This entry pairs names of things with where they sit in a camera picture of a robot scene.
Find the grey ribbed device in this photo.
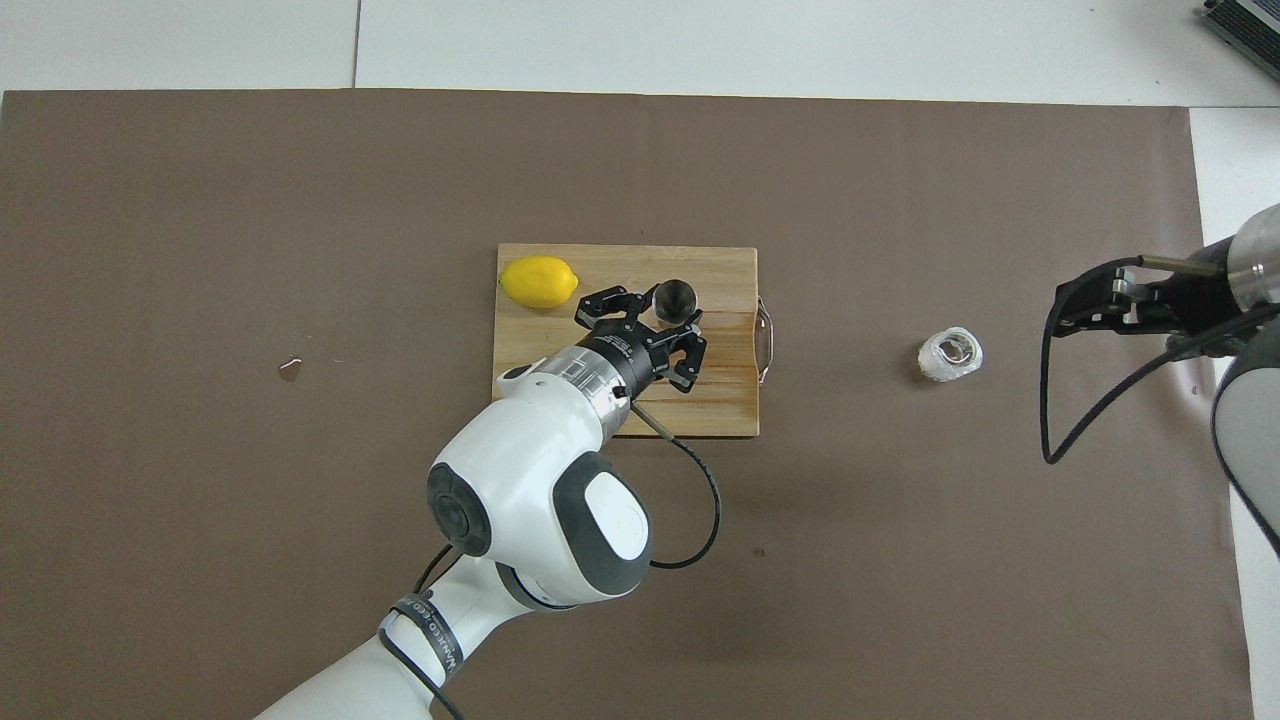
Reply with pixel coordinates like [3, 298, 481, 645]
[1198, 0, 1280, 83]

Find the yellow lemon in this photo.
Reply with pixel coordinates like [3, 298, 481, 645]
[499, 255, 581, 311]

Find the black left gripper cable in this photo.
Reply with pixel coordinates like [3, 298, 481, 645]
[628, 400, 723, 571]

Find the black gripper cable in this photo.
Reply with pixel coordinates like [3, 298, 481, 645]
[628, 400, 723, 571]
[1040, 256, 1280, 466]

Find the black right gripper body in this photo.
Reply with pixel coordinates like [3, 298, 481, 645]
[1160, 262, 1241, 336]

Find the brown paper table mat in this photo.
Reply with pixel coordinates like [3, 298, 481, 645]
[0, 88, 1256, 720]

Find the small clear glass cup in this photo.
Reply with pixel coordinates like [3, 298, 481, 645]
[918, 326, 984, 385]

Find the wooden cutting board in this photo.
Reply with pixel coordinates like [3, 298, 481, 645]
[490, 243, 776, 439]

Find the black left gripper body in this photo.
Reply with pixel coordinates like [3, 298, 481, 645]
[590, 325, 681, 396]

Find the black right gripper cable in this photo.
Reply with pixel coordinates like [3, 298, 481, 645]
[1040, 256, 1280, 466]

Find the steel double jigger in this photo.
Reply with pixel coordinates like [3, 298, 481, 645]
[652, 279, 698, 326]

